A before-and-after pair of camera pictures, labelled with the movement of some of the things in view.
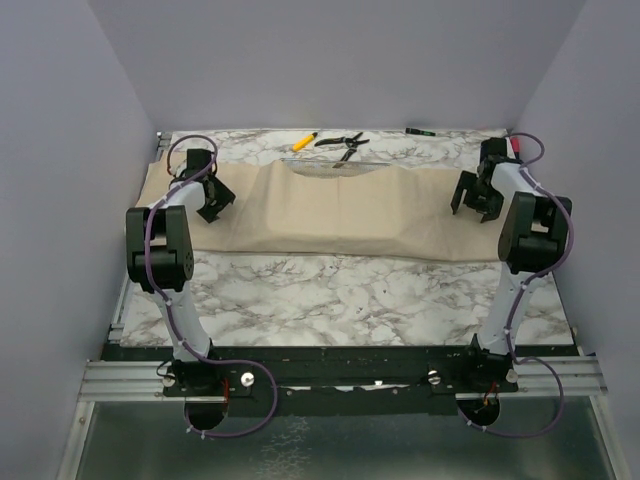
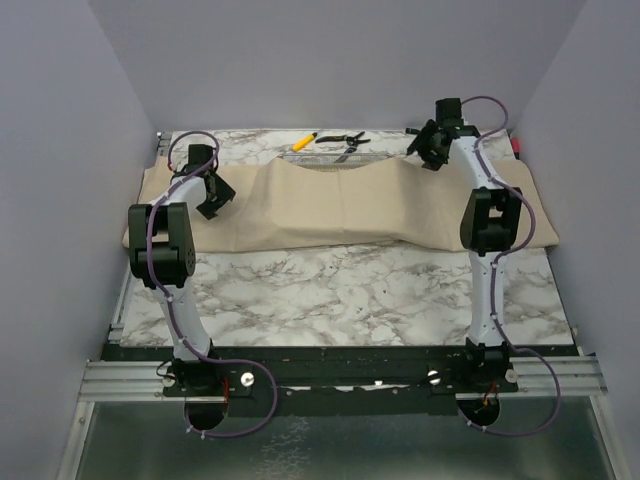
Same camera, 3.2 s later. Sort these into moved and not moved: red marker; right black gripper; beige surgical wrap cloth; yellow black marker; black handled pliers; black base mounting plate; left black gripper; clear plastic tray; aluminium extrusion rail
Moved: beige surgical wrap cloth; right black gripper; clear plastic tray
Not moved: red marker; aluminium extrusion rail; black base mounting plate; yellow black marker; black handled pliers; left black gripper
